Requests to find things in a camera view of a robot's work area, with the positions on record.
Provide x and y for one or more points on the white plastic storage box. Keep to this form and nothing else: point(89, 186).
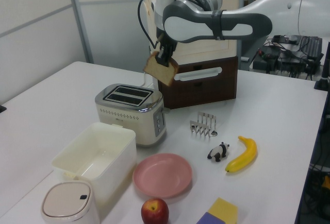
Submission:
point(113, 157)

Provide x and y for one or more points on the black electronics box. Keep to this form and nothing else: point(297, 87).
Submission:
point(266, 58)

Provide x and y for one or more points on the brown-crusted bread slice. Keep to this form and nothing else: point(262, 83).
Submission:
point(159, 74)

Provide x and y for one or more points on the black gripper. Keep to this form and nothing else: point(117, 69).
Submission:
point(170, 44)

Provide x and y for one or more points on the cream and chrome toaster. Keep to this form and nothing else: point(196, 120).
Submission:
point(123, 121)

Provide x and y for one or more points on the panda toy figure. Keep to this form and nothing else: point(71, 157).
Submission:
point(217, 153)

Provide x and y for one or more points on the pink plate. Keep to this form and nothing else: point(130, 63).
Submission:
point(162, 175)

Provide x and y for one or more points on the dark brown drawer unit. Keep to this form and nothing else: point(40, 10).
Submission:
point(206, 92)

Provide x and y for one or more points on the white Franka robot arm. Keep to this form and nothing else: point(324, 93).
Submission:
point(273, 13)

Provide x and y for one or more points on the small cream lidded bin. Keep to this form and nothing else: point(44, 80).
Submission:
point(67, 203)

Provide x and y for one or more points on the metal toast rack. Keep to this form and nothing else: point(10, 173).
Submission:
point(202, 128)

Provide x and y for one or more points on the black stand with base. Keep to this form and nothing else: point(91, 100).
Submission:
point(325, 74)

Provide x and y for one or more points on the red apple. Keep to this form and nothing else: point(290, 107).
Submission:
point(154, 212)

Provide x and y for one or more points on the purple block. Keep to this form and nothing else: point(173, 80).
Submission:
point(210, 219)

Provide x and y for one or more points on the yellow block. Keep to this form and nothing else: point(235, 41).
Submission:
point(224, 207)

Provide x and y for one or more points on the black keyboard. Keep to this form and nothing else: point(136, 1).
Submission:
point(310, 46)

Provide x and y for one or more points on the yellow banana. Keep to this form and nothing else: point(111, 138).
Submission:
point(245, 157)

